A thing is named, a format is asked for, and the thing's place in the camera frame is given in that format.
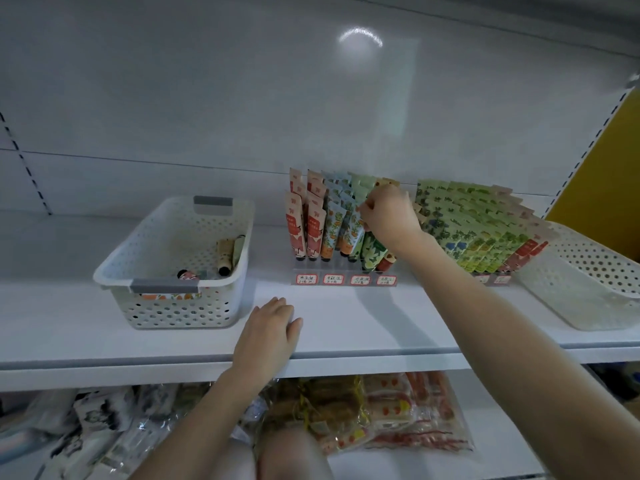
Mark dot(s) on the white metal shelf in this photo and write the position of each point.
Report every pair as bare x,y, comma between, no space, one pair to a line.
80,340

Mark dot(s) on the clear divider tray with labels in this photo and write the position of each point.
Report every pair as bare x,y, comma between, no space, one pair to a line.
307,279

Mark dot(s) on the pile of snack packets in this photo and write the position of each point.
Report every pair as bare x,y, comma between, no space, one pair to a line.
390,410

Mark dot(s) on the row of hand cream tubes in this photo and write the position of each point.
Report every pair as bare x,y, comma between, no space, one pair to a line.
470,230

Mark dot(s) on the white perforated plastic basket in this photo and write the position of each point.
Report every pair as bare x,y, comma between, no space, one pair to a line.
590,285
150,310

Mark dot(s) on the person's left hand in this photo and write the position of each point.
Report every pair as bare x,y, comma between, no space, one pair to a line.
265,345

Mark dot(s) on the person's right leg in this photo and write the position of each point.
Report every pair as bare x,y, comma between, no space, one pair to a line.
295,457

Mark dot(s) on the person's leg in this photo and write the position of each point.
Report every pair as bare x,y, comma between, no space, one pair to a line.
295,457
235,467

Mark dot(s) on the person's left leg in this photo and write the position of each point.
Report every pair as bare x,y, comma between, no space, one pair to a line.
235,467

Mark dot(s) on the person's left forearm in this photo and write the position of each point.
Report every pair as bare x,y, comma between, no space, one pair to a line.
205,435

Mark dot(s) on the person's right hand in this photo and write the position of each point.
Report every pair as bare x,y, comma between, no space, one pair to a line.
392,220

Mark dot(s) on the person's right forearm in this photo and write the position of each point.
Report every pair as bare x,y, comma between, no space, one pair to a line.
540,360

